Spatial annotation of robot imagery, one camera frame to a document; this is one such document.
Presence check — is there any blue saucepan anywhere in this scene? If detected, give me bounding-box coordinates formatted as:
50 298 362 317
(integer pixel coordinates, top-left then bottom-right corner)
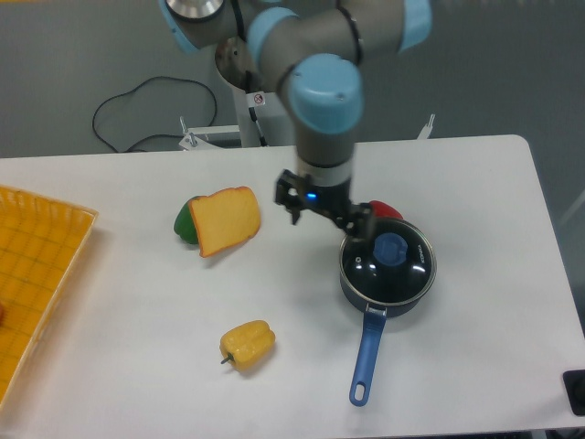
339 255 438 408

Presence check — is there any yellow bell pepper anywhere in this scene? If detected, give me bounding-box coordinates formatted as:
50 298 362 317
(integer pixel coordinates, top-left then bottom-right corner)
219 320 276 371

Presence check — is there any yellow woven basket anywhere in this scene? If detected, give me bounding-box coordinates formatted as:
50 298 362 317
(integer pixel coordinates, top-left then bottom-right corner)
1 186 99 406

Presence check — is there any green bell pepper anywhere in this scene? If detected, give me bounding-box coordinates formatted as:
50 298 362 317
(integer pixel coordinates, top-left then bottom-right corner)
174 196 199 245

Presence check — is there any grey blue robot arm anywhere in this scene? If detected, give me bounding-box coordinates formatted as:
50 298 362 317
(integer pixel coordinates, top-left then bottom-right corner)
159 1 432 240

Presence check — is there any toast bread slice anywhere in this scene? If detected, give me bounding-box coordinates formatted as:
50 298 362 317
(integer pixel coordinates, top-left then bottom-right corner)
187 187 261 258

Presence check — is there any black device at table edge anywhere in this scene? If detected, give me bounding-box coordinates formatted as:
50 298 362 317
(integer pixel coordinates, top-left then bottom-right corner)
562 369 585 416

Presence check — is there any red bell pepper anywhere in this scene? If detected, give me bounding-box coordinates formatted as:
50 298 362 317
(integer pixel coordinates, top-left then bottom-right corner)
369 200 403 220

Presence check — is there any black cable on floor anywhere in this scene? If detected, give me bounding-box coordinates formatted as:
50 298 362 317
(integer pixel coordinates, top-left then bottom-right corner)
91 76 218 154

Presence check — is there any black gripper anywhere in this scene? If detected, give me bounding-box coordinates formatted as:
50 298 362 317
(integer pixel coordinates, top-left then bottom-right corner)
274 169 376 241

